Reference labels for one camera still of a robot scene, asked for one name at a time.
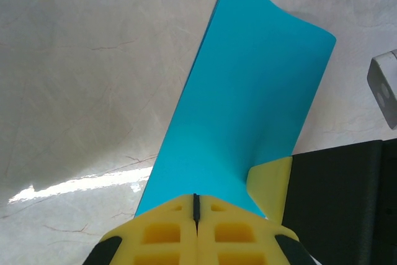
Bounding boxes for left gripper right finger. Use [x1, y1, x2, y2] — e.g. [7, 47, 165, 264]
[197, 194, 314, 265]

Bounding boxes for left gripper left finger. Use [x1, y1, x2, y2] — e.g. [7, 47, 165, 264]
[82, 193, 198, 265]

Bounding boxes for blue square paper sheet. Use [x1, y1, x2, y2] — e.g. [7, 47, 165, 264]
[134, 0, 337, 220]

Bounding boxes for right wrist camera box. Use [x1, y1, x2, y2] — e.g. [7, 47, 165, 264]
[367, 49, 397, 130]

